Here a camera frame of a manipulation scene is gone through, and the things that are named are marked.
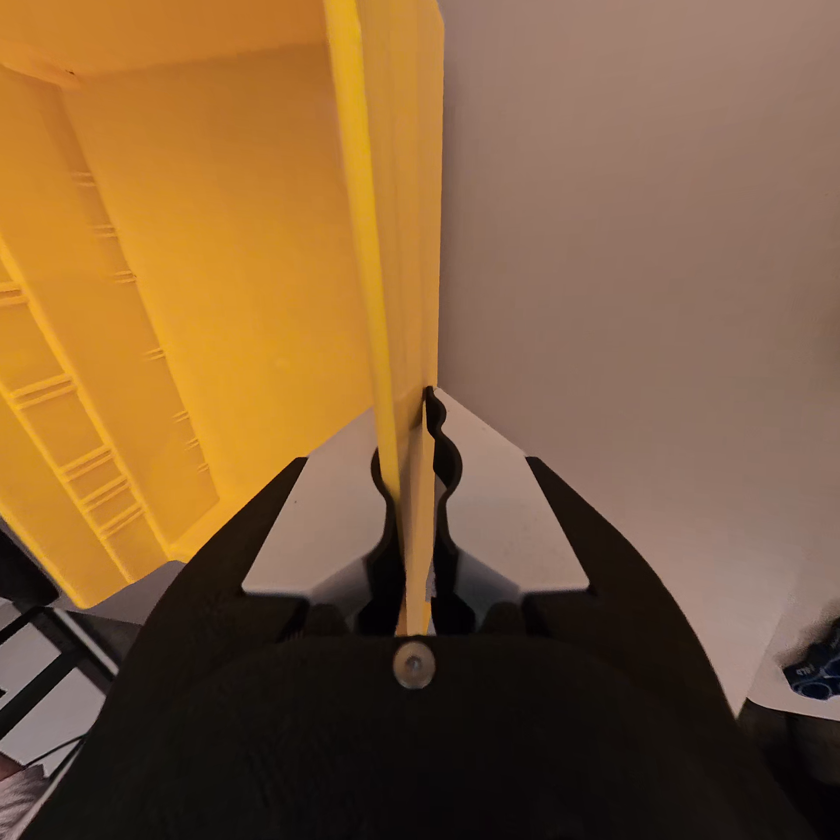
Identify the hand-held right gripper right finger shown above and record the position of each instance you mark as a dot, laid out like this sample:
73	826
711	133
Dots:
512	531

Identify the yellow plastic bin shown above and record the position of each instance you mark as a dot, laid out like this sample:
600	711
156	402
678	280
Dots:
197	262

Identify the blue cylinder cluster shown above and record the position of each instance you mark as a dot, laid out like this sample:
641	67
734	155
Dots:
814	682

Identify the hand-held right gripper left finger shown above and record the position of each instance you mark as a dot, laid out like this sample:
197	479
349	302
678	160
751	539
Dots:
315	538

